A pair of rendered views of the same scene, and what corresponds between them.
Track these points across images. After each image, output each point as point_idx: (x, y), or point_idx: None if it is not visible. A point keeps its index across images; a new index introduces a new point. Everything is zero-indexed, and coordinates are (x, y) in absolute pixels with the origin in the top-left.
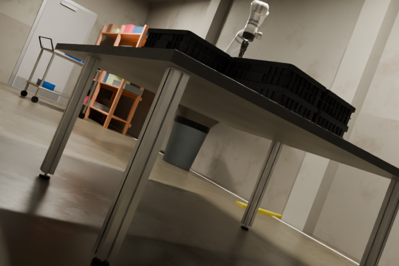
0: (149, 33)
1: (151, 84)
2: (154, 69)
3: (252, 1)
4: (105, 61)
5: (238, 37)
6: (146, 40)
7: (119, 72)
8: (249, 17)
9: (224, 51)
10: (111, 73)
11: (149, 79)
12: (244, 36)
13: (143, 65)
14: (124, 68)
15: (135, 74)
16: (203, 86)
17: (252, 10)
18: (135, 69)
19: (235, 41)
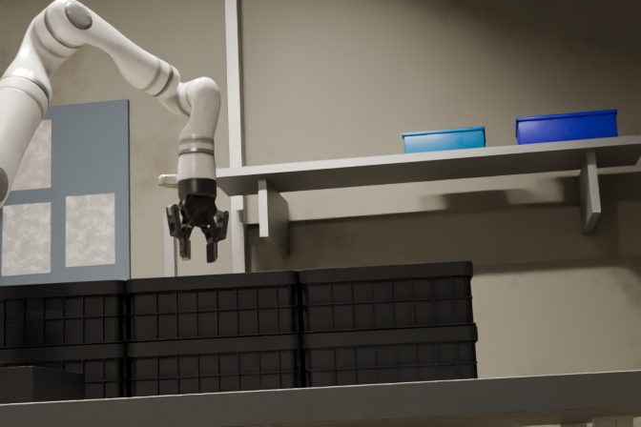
0: (466, 277)
1: (397, 426)
2: (567, 422)
3: (215, 85)
4: (588, 417)
5: (46, 111)
6: (467, 299)
7: (475, 420)
8: (208, 132)
9: (12, 154)
10: (378, 419)
11: (470, 424)
12: (216, 197)
13: (580, 421)
14: (540, 420)
15: (492, 422)
16: (503, 426)
17: (217, 119)
18: (550, 421)
19: (39, 123)
